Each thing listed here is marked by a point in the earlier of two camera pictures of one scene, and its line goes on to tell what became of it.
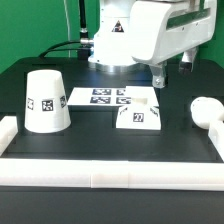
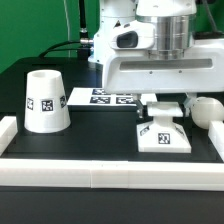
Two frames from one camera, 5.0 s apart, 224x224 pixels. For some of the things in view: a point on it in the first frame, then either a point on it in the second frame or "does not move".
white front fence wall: x=114 y=174 does not move
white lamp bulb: x=206 y=110 does not move
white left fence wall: x=8 y=131 does not move
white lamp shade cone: x=46 y=109 does not move
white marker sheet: x=113 y=96 does not move
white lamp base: x=139 y=116 -> x=162 y=134
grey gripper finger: x=186 y=63 -> x=188 y=103
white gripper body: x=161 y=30 -> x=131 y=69
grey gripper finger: x=158 y=72 -> x=140 y=107
